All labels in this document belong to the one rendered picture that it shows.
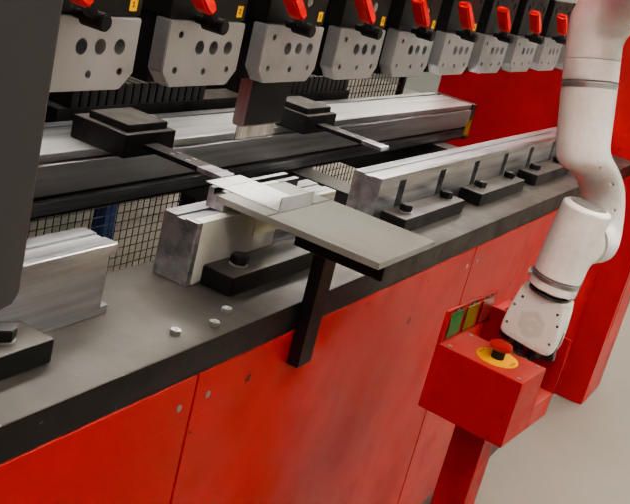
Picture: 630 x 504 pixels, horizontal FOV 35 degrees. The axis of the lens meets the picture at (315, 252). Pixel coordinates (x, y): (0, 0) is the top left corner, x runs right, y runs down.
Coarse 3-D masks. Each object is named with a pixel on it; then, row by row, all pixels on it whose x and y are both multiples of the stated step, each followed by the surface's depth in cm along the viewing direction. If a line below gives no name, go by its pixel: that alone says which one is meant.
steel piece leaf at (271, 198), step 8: (240, 184) 145; (248, 184) 146; (256, 184) 147; (232, 192) 140; (240, 192) 141; (248, 192) 142; (256, 192) 143; (264, 192) 144; (272, 192) 145; (280, 192) 146; (312, 192) 143; (256, 200) 139; (264, 200) 140; (272, 200) 141; (280, 200) 142; (288, 200) 138; (296, 200) 140; (304, 200) 142; (272, 208) 137; (280, 208) 137; (288, 208) 138
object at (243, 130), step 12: (240, 84) 137; (252, 84) 136; (264, 84) 139; (276, 84) 142; (288, 84) 144; (240, 96) 138; (252, 96) 137; (264, 96) 140; (276, 96) 143; (240, 108) 138; (252, 108) 138; (264, 108) 141; (276, 108) 144; (240, 120) 138; (252, 120) 140; (264, 120) 142; (276, 120) 145; (240, 132) 140; (252, 132) 143; (264, 132) 145
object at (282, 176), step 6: (270, 174) 155; (276, 174) 155; (282, 174) 156; (258, 180) 150; (264, 180) 152; (270, 180) 154; (276, 180) 152; (282, 180) 153; (288, 180) 154; (294, 180) 156; (210, 186) 141; (216, 186) 141; (210, 192) 141; (216, 192) 142; (222, 192) 140; (210, 198) 141; (216, 198) 141; (210, 204) 142; (216, 204) 141; (222, 210) 141
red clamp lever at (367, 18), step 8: (360, 0) 140; (368, 0) 141; (360, 8) 142; (368, 8) 142; (360, 16) 144; (368, 16) 143; (368, 24) 145; (360, 32) 148; (368, 32) 147; (376, 32) 146
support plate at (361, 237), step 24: (288, 192) 147; (264, 216) 134; (288, 216) 136; (312, 216) 139; (336, 216) 142; (360, 216) 144; (312, 240) 131; (336, 240) 131; (360, 240) 134; (384, 240) 136; (408, 240) 139; (432, 240) 142; (384, 264) 128
